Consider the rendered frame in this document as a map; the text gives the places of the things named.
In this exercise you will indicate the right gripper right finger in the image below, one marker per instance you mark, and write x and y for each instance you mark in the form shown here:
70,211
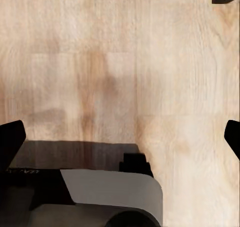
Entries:
232,136

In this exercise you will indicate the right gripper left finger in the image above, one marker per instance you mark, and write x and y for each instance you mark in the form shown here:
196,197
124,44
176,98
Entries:
12,136

